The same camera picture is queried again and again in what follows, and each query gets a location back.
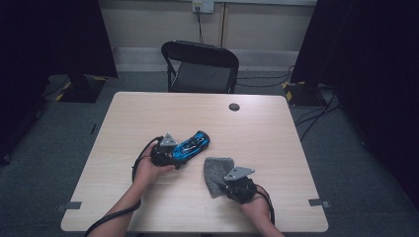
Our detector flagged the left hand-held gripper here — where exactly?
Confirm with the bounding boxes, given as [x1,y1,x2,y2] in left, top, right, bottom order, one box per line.
[150,132,183,170]

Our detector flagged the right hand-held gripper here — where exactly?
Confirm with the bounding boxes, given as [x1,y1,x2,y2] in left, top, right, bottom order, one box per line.
[222,166,258,204]

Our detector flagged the blue toy car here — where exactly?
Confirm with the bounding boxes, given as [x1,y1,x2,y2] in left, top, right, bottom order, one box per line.
[171,129,211,163]

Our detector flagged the grey cloth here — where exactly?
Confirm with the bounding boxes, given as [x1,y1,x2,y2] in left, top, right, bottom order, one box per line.
[203,156,235,199]

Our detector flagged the person's left hand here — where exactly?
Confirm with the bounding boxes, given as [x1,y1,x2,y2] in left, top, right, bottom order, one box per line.
[132,144,177,187]

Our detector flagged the person's right hand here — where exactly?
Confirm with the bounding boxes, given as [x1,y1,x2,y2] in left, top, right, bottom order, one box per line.
[239,194,272,225]

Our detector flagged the grey tape mark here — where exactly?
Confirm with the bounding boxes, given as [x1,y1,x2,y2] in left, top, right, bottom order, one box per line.
[55,200,83,212]
[308,197,331,208]

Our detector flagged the black folding chair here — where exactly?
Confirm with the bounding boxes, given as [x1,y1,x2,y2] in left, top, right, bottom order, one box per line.
[160,39,240,95]

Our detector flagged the black stand base yellow stripes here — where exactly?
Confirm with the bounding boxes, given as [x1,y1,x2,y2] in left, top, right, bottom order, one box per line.
[55,73,108,104]
[281,80,327,108]

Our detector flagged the black curtain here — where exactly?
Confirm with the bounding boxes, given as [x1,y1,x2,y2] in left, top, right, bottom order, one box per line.
[290,0,419,211]
[0,0,119,166]

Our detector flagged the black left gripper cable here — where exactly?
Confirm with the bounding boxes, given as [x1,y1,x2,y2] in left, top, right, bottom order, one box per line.
[84,135,165,237]

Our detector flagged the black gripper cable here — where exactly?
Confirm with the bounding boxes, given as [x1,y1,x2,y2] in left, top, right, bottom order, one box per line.
[255,184,276,226]
[84,135,165,237]

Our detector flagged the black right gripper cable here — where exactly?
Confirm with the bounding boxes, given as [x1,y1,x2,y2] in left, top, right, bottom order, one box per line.
[255,184,276,226]

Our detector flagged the bundle of black floor cables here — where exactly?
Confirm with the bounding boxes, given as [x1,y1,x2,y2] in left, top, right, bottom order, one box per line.
[294,92,342,142]

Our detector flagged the black floor cable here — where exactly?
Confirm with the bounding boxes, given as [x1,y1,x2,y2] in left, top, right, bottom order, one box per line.
[235,64,295,89]

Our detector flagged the black wall socket cable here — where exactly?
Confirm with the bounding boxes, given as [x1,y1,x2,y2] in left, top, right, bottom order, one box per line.
[196,7,205,44]

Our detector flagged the beige wall conduit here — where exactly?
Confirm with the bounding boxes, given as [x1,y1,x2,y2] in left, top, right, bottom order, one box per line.
[219,2,229,47]

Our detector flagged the white wall socket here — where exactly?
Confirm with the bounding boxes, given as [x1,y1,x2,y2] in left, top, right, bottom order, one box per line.
[192,0,215,14]

